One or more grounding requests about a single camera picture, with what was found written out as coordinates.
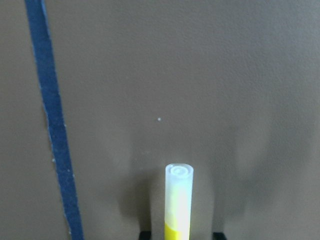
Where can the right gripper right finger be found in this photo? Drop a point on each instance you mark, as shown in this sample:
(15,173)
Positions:
(218,236)

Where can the yellow highlighter pen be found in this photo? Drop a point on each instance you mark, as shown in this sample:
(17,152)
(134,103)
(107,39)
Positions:
(178,201)

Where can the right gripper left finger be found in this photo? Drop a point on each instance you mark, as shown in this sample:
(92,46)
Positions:
(145,235)

